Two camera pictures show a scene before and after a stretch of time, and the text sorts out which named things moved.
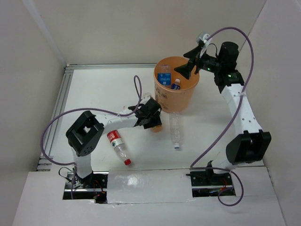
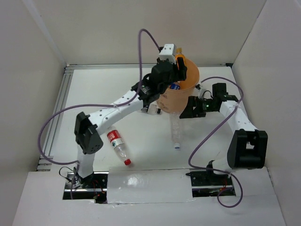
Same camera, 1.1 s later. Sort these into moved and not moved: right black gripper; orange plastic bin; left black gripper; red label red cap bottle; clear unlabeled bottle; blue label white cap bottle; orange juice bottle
Moved: left black gripper; orange juice bottle; right black gripper
Not moved: red label red cap bottle; clear unlabeled bottle; blue label white cap bottle; orange plastic bin
